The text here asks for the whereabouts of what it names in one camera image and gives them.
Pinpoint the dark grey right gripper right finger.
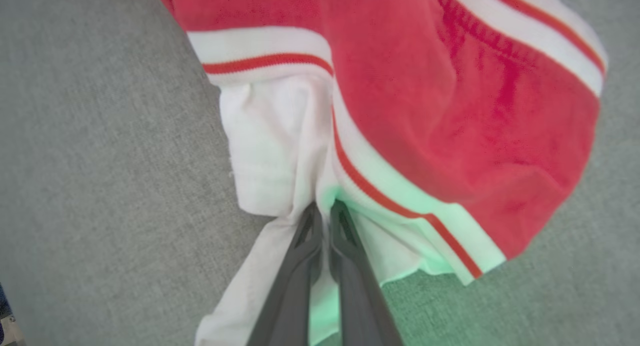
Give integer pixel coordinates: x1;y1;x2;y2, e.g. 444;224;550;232
330;201;403;346

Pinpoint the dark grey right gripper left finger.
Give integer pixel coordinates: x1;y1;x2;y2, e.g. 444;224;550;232
247;203;323;346

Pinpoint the red and white garment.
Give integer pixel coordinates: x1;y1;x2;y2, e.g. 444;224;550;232
151;0;610;346

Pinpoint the grey fabric sofa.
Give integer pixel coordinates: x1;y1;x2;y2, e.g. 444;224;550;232
0;0;640;346

